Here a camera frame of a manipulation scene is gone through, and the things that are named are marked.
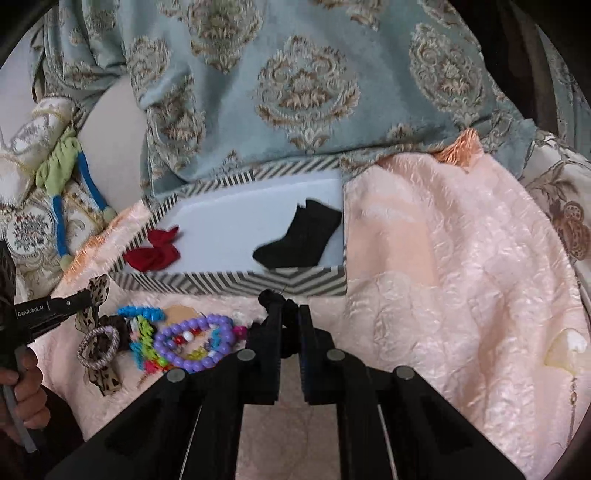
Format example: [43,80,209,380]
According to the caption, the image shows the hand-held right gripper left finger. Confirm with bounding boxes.
[46,295,283,480]

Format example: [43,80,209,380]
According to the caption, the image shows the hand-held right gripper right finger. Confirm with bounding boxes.
[299,305,527,480]

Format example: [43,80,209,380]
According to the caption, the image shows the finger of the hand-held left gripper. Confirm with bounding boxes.
[46,288,96,320]

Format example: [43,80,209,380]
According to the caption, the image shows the leopard print bow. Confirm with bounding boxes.
[76,274,123,397]

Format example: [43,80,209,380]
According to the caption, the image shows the grey scrunchie hair tie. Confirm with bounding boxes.
[76,325,121,370]

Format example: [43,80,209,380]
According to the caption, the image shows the blue bracelet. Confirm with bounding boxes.
[117,305,166,322]

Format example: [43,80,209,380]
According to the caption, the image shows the striped box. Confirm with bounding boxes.
[110,154,348,297]

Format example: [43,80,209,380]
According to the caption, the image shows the colourful bead bracelet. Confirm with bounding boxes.
[168,325,222,363]

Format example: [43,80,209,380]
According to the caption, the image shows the purple bead bracelet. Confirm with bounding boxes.
[154,314,234,374]

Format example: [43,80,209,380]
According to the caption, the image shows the person's left hand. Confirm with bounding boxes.
[0,348,52,437]

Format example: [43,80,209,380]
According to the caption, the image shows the embroidered floral cushion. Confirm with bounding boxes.
[0,180,116,287]

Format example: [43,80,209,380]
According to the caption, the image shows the red bow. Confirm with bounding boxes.
[124,225,182,273]

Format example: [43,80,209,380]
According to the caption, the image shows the black sock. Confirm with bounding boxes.
[253,198,343,269]

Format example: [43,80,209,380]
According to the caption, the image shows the tan round card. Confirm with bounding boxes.
[161,305,199,326]

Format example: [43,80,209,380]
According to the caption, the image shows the green and blue stuffed toy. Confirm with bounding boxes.
[36,127,118,271]

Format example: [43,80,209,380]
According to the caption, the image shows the pink textured blanket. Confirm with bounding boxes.
[28,152,587,480]

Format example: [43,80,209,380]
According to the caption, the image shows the white pillow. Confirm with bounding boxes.
[78,85,151,210]

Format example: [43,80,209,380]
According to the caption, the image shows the cream embroidered bolster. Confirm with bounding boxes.
[0,98,77,204]

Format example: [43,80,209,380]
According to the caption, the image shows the blue damask fabric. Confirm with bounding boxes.
[41,0,539,195]

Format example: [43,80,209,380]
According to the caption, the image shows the floral patterned cloth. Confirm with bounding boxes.
[517,129,591,278]

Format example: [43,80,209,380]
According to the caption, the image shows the multicoloured loom bracelet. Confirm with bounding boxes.
[128,318,169,376]

